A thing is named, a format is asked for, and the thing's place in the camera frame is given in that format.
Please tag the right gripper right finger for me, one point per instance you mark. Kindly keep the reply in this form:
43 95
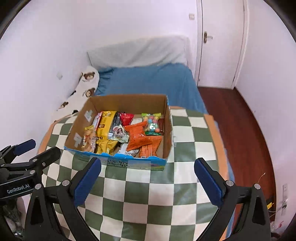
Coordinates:
253 222

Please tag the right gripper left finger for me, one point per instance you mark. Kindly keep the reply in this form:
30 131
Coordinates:
42 222

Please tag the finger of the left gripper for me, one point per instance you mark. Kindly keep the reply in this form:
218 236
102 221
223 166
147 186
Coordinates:
9 153
45 159

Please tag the small red chocolate packet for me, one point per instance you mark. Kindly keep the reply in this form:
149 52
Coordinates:
126 118

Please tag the large orange snack packet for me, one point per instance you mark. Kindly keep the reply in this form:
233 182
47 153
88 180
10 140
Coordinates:
137 137

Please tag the colourful candy ball bag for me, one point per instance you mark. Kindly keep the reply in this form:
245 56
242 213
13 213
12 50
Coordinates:
152 127

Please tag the yellow cracker snack bag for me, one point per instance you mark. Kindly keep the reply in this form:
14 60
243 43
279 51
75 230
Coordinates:
89 139

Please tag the red white snack stick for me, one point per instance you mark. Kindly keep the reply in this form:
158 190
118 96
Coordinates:
96 120

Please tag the dark red snack packet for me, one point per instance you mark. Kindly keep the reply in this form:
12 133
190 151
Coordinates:
161 123

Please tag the yellow snack bag in box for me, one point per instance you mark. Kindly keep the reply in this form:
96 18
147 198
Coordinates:
103 143

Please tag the green white checkered tablecloth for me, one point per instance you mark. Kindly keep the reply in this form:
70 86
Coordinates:
131 204

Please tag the silver panda snack packet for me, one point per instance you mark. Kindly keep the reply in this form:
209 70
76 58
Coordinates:
118 133

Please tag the bear print pillow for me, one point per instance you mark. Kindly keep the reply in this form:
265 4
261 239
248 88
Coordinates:
85 89

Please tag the cardboard milk carton box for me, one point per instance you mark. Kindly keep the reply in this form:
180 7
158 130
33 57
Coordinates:
124 103

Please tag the white quilted headboard cushion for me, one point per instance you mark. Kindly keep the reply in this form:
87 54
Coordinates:
143 52

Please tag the blue sheet bed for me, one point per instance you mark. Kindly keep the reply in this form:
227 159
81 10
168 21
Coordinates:
173 80

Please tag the white door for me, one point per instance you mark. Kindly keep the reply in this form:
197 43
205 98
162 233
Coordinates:
219 60

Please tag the wall outlet with cable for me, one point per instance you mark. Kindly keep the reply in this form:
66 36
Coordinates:
282 198

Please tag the wall socket left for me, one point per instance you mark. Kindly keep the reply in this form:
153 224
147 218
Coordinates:
59 75

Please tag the brass door handle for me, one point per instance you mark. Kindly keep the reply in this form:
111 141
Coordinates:
206 37

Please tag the wall light switch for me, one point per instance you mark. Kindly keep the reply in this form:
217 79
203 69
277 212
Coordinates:
191 17

